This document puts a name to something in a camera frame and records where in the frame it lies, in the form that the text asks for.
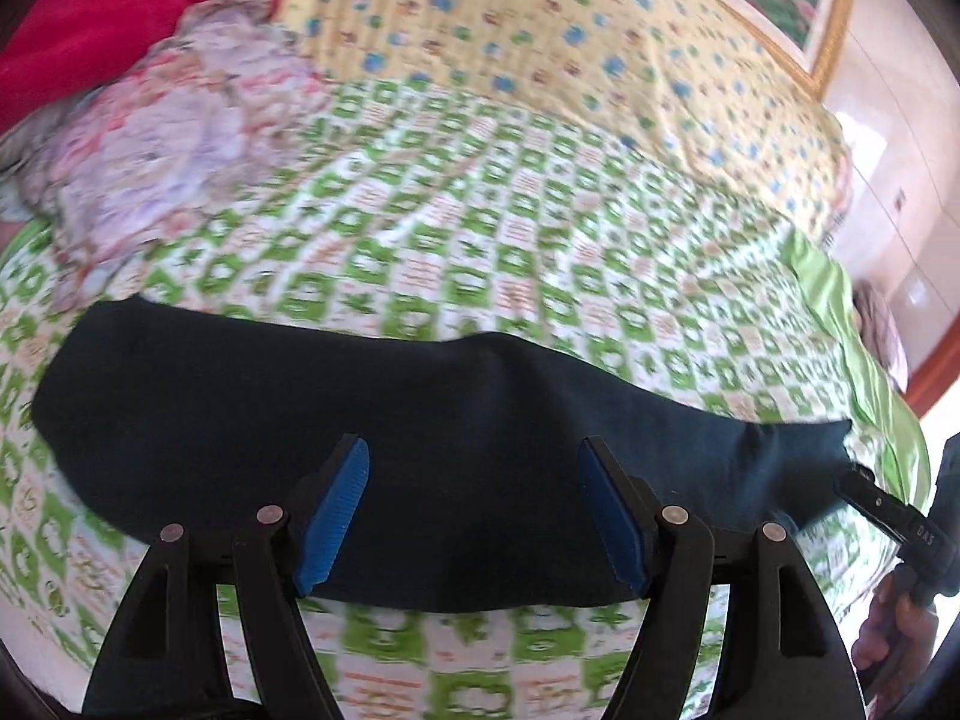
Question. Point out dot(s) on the brown wooden bed frame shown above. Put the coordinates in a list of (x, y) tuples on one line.
[(934, 382)]

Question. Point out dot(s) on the pink floral cloth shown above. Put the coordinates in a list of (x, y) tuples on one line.
[(165, 150)]

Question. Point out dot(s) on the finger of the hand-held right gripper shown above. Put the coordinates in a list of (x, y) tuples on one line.
[(874, 499)]

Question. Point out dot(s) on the red cloth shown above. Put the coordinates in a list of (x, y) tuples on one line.
[(97, 22)]

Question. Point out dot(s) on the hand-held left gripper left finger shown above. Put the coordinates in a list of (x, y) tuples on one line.
[(335, 514)]

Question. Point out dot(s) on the yellow flowered blanket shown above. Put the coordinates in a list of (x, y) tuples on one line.
[(570, 45)]

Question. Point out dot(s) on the dark navy pants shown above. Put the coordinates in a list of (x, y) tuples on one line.
[(315, 390)]

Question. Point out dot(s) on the person's right hand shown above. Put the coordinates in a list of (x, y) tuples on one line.
[(877, 641)]

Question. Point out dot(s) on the green patterned bed sheet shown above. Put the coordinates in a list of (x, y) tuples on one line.
[(480, 202)]

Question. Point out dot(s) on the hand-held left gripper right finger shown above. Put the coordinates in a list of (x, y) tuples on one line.
[(611, 514)]

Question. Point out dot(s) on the pale pink cloth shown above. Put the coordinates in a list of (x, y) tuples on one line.
[(881, 326)]

